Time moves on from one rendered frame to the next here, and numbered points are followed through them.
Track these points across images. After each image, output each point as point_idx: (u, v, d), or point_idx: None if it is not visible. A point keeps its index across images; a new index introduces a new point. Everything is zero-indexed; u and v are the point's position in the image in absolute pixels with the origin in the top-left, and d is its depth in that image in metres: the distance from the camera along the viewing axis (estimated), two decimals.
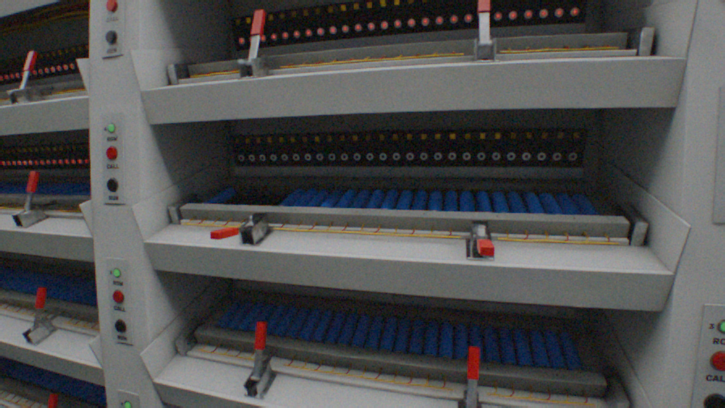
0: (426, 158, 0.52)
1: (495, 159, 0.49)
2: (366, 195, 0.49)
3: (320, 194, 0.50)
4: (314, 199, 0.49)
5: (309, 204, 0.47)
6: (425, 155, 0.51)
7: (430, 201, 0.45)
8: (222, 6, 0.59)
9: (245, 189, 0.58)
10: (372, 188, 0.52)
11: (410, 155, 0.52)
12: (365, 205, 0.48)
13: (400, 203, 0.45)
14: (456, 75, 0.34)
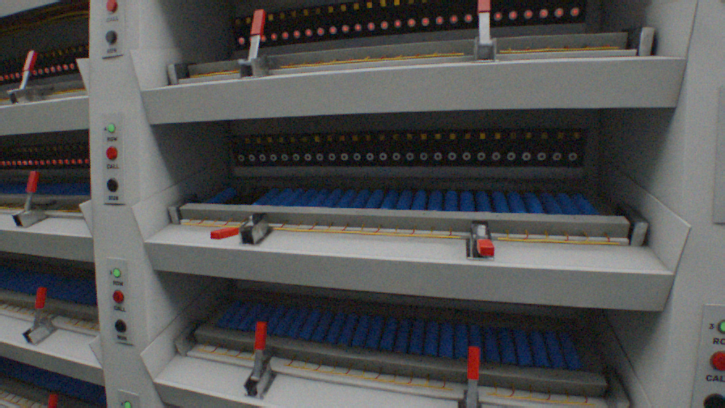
0: (426, 158, 0.52)
1: (495, 159, 0.49)
2: (366, 195, 0.49)
3: (320, 194, 0.50)
4: (314, 199, 0.49)
5: (309, 204, 0.47)
6: (425, 155, 0.51)
7: (430, 201, 0.45)
8: (222, 6, 0.59)
9: (245, 189, 0.58)
10: (372, 188, 0.52)
11: (410, 155, 0.52)
12: (365, 205, 0.48)
13: (400, 203, 0.45)
14: (456, 75, 0.34)
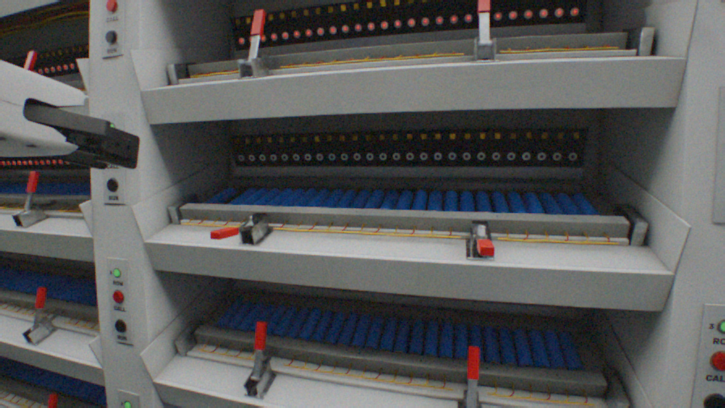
0: (426, 158, 0.52)
1: (495, 159, 0.49)
2: (366, 195, 0.49)
3: (320, 194, 0.50)
4: (314, 199, 0.49)
5: (309, 204, 0.47)
6: (425, 155, 0.51)
7: (430, 201, 0.45)
8: (222, 6, 0.59)
9: (245, 189, 0.58)
10: (372, 188, 0.52)
11: (410, 155, 0.52)
12: (365, 205, 0.48)
13: (400, 203, 0.45)
14: (456, 75, 0.34)
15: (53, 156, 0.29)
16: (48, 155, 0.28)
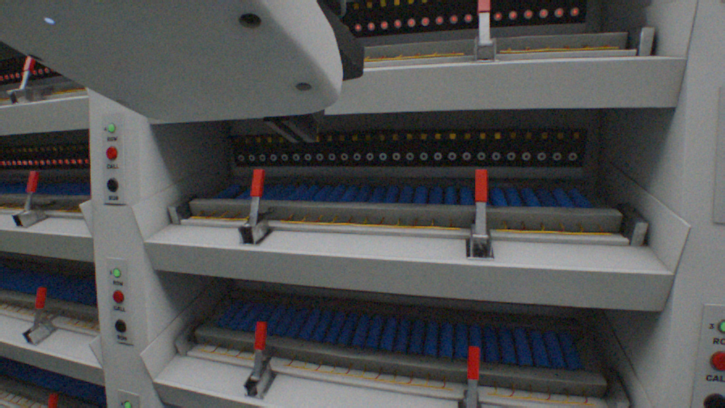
0: (426, 158, 0.52)
1: (495, 159, 0.49)
2: (369, 191, 0.51)
3: (324, 190, 0.52)
4: (318, 195, 0.50)
5: (313, 199, 0.49)
6: (425, 155, 0.51)
7: (430, 197, 0.47)
8: None
9: (245, 189, 0.58)
10: (372, 188, 0.52)
11: (410, 155, 0.52)
12: (367, 200, 0.49)
13: (401, 198, 0.47)
14: (456, 75, 0.34)
15: None
16: None
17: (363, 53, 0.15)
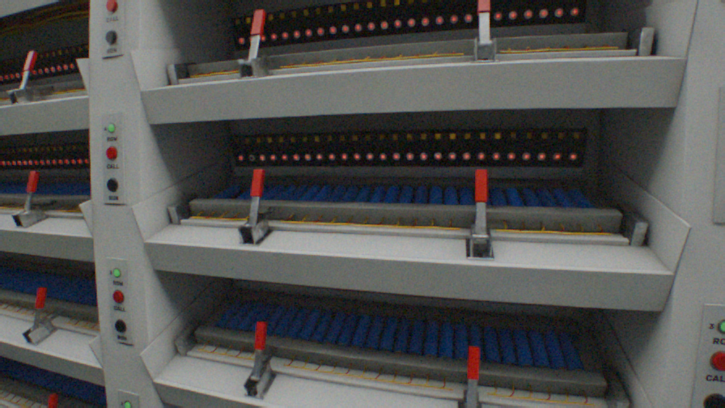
0: (426, 158, 0.52)
1: (495, 159, 0.49)
2: (369, 191, 0.51)
3: (324, 190, 0.52)
4: (318, 195, 0.50)
5: (314, 199, 0.49)
6: (425, 155, 0.51)
7: (430, 197, 0.47)
8: (222, 6, 0.59)
9: (245, 189, 0.58)
10: (372, 188, 0.52)
11: (410, 155, 0.52)
12: (367, 200, 0.49)
13: (401, 198, 0.47)
14: (456, 75, 0.34)
15: None
16: None
17: None
